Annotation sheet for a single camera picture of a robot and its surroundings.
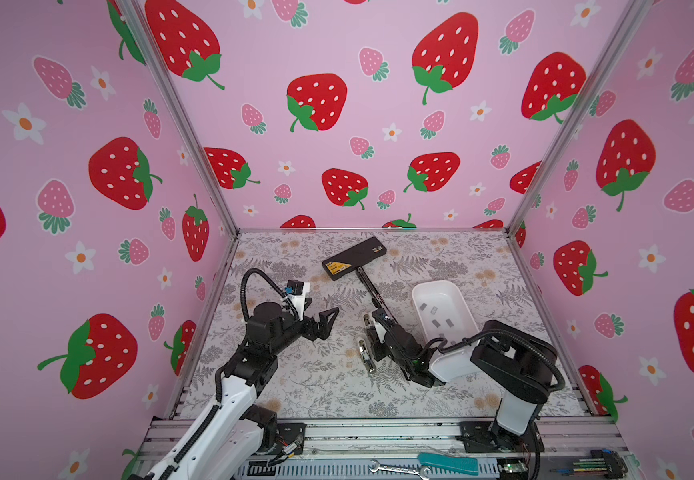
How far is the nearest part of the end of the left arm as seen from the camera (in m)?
0.69

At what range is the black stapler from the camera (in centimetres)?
102

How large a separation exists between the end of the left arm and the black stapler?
310 millimetres
